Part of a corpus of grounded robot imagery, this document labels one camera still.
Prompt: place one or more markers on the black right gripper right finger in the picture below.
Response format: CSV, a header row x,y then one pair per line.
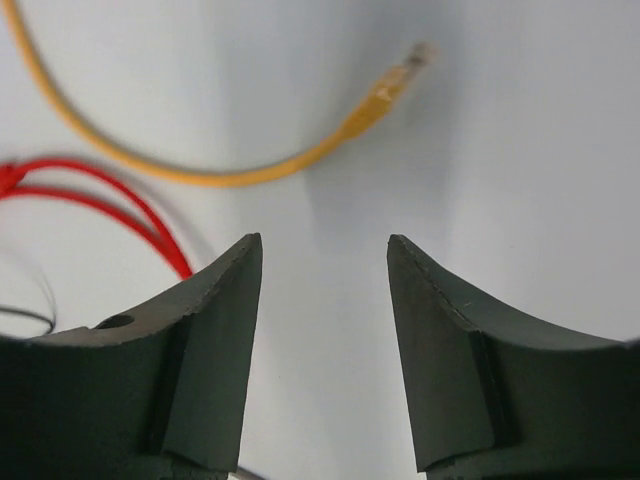
x,y
495,393

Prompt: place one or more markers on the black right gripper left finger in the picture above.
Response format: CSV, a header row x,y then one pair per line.
x,y
155,392

